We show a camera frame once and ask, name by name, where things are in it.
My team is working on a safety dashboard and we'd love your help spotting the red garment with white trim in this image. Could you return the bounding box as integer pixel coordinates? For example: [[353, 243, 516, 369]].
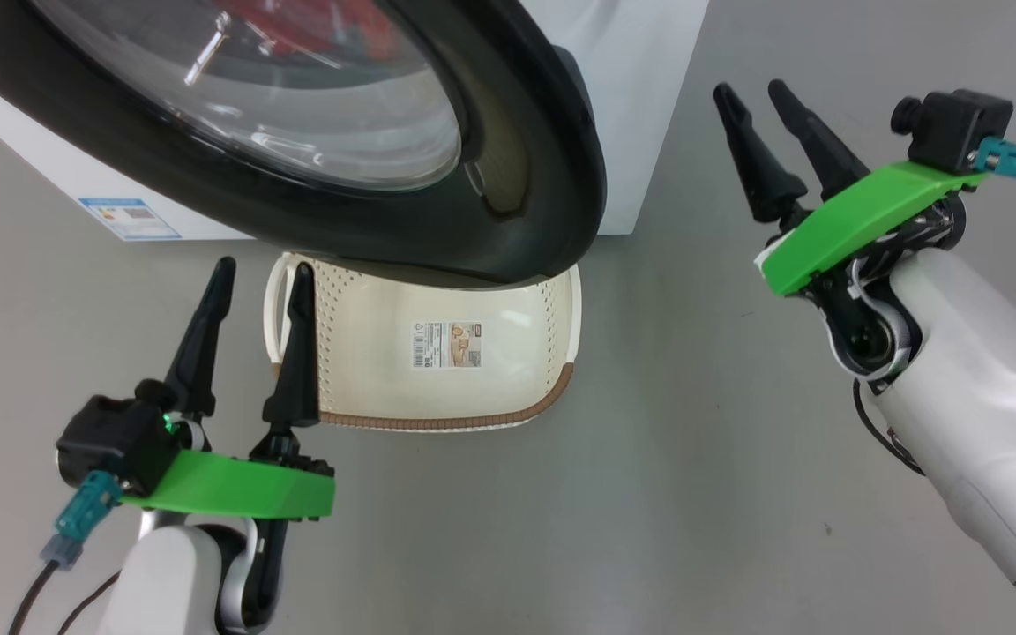
[[235, 0, 407, 64]]

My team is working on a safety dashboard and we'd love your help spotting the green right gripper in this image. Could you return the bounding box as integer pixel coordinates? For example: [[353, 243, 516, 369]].
[[713, 78, 990, 297]]

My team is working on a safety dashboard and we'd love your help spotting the teal-plug left camera cable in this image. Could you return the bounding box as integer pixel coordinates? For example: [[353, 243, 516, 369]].
[[7, 470, 124, 635]]

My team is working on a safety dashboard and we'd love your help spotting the round black glass washer door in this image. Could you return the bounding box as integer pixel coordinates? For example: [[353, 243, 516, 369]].
[[0, 0, 608, 291]]

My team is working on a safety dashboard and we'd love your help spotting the blue energy label sticker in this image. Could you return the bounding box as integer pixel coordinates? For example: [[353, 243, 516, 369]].
[[78, 198, 183, 242]]

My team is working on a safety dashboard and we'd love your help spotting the thin black cable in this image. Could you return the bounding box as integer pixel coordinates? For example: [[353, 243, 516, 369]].
[[852, 379, 926, 478], [56, 571, 123, 635]]

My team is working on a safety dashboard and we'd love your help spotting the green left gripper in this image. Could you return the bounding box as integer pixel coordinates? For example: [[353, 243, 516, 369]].
[[119, 256, 336, 524]]

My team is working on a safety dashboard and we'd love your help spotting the cream perforated laundry basket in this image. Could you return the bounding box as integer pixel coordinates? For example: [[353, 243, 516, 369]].
[[263, 251, 583, 434]]

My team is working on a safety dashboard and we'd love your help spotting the basket product label sticker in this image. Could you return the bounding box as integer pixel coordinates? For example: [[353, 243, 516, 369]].
[[411, 320, 483, 370]]

